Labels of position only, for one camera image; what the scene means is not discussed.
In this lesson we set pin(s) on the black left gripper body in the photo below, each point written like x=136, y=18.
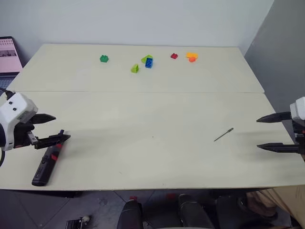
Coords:
x=22, y=137

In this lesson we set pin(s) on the yellow toy block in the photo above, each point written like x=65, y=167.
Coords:
x=192, y=55

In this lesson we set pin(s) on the small red floor marker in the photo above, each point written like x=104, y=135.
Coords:
x=133, y=198

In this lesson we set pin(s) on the blue toy block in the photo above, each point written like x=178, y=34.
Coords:
x=149, y=63

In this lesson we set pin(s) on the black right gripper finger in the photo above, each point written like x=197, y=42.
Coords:
x=277, y=147
x=274, y=117

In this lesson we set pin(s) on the lime green wedge block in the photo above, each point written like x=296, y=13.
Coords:
x=135, y=68

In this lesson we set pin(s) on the red toy block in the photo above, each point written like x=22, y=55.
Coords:
x=174, y=56

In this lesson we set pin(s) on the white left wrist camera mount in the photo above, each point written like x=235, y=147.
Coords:
x=14, y=112

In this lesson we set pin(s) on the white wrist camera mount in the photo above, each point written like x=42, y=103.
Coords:
x=299, y=109
x=14, y=112

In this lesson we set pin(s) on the orange toy block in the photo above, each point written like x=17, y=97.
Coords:
x=192, y=59

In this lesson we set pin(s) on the black shoe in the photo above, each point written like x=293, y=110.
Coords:
x=258, y=211

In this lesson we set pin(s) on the lime green toy block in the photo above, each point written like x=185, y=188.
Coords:
x=145, y=58

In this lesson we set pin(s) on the small black wheeled floor device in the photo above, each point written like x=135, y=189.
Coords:
x=77, y=223

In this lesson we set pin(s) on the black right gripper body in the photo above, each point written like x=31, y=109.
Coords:
x=299, y=137

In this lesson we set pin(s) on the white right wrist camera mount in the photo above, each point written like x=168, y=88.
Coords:
x=299, y=109

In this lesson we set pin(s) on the person's khaki trouser leg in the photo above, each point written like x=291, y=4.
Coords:
x=283, y=202

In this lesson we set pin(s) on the black red handled tool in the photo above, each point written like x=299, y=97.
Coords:
x=46, y=163

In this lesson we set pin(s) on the open laptop with pink screen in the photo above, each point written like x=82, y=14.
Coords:
x=8, y=56

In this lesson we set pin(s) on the dark green toy block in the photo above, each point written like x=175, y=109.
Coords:
x=104, y=58

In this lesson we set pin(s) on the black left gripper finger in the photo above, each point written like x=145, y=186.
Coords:
x=51, y=140
x=44, y=118

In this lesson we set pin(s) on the thin metal screwdriver bit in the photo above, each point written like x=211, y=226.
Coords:
x=223, y=135

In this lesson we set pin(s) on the dark rounded shape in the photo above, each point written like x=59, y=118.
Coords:
x=130, y=214
x=193, y=212

